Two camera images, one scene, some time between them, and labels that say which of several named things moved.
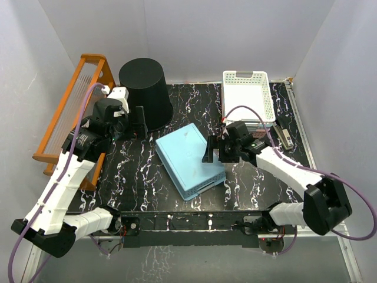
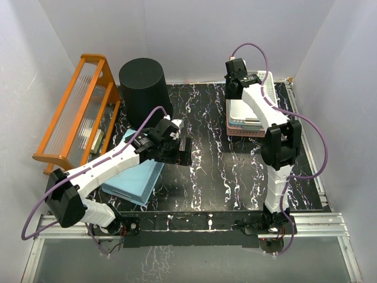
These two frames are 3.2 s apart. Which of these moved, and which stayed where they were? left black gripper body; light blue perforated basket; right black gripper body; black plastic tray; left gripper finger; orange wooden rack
Moved: left gripper finger; right black gripper body; left black gripper body; light blue perforated basket
Stayed: black plastic tray; orange wooden rack
